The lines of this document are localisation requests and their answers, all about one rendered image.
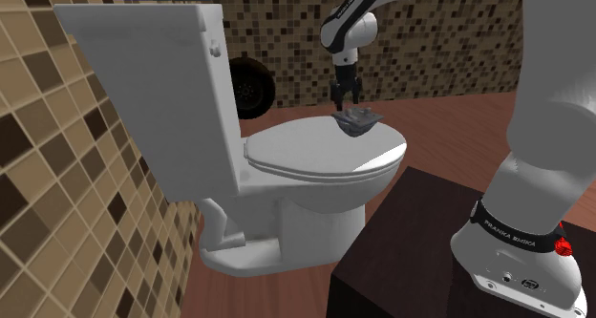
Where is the grey blue dish shaped object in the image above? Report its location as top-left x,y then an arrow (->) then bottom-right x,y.
330,104 -> 386,139

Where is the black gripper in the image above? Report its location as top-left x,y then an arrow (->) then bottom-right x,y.
330,64 -> 362,113

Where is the black wheel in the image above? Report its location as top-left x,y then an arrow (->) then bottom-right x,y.
227,56 -> 277,121

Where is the white toilet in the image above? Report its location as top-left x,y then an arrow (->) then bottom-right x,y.
53,2 -> 409,279

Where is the dark wooden robot stand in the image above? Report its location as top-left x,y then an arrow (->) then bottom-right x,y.
326,165 -> 596,318

